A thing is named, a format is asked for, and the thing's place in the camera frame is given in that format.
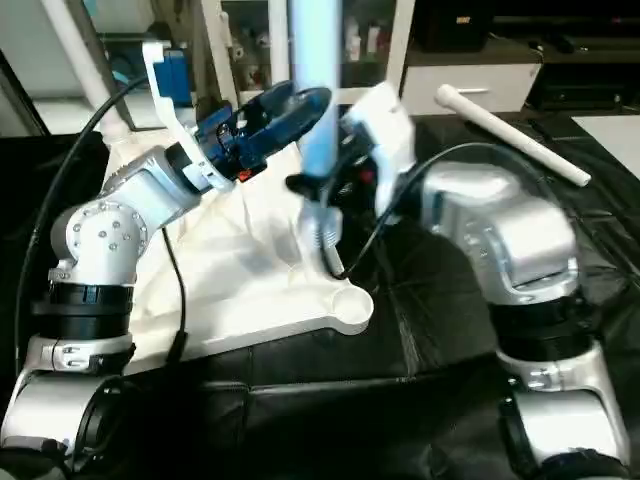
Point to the white plastic table leg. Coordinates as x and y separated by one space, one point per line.
318 110
85 60
510 132

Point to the white plastic table top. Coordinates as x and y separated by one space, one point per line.
250 270

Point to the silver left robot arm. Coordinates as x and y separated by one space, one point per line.
100 240

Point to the white glass door cabinet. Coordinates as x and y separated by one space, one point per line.
250 45

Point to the white drawer unit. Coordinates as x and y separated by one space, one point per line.
475 88

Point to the black equipment case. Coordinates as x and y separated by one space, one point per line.
455 22

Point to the black work mat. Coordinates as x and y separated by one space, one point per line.
420 400

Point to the white flat board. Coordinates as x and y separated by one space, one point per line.
615 135

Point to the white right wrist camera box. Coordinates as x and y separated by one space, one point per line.
385 130

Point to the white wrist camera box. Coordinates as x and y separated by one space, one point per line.
385 130
170 90

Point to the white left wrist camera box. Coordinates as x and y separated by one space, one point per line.
170 90

